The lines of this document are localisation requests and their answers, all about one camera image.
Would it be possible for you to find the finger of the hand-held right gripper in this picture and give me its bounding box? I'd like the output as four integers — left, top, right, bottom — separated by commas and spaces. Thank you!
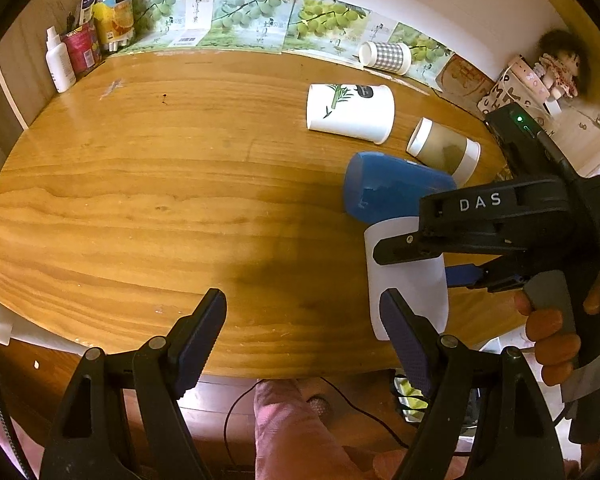
444, 256, 537, 295
373, 220, 526, 267

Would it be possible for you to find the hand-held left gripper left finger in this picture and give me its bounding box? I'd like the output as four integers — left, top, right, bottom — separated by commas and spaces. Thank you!
40, 287, 228, 480

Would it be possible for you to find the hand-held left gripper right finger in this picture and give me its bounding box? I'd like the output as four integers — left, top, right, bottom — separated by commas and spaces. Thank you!
379, 287, 567, 480

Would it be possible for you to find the plain white paper cup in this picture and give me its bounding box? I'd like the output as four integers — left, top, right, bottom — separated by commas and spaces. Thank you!
363, 216, 451, 342

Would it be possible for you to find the blue paper cup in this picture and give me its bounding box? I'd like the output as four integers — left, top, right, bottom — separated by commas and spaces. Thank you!
342, 151, 459, 224

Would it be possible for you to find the brown banded paper cup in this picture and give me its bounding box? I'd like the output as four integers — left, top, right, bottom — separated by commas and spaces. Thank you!
405, 117, 482, 187

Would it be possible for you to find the white bamboo print paper cup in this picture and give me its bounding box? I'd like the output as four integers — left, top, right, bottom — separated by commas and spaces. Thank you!
305, 83, 396, 145

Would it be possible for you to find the checked paper cup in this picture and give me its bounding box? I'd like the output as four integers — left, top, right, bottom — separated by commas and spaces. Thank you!
358, 40, 413, 76

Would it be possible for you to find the person's right hand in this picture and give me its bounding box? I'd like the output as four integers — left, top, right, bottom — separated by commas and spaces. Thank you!
513, 284, 600, 387

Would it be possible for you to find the patterned gift bag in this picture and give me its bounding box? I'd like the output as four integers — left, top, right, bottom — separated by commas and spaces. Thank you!
476, 67, 562, 128

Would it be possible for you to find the pink ribbon roll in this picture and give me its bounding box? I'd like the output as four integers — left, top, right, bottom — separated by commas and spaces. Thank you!
507, 54, 552, 104

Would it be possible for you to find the person's pink trousered leg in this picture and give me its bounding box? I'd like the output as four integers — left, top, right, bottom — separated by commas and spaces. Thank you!
253, 378, 417, 480

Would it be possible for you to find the doll with dark hair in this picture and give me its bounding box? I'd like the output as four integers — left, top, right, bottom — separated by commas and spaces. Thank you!
534, 29, 594, 105

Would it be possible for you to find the brown round printed box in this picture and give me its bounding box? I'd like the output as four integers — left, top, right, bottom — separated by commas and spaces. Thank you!
436, 54, 497, 112

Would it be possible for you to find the green fruit printed box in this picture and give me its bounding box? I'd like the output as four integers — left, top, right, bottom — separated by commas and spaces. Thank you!
369, 17, 455, 92
200, 0, 297, 56
281, 0, 372, 65
130, 0, 217, 52

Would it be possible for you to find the white plastic bottle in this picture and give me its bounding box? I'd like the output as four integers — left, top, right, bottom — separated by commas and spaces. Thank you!
45, 27, 77, 94

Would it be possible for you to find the red can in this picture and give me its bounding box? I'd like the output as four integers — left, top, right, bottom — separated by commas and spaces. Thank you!
62, 22, 104, 80

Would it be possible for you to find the yellow juice carton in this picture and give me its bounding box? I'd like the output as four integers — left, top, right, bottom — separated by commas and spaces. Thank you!
92, 0, 135, 54

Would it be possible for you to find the dark blue tube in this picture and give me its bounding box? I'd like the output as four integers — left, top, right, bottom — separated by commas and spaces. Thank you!
77, 0, 99, 27

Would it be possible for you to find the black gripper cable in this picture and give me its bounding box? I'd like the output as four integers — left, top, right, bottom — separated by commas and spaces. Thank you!
534, 127, 600, 313

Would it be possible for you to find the thin black floor cable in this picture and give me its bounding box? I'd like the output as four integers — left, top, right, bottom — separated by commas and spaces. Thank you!
224, 376, 417, 457

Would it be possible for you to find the black braided cable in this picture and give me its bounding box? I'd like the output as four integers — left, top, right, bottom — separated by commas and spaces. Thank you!
0, 337, 33, 480

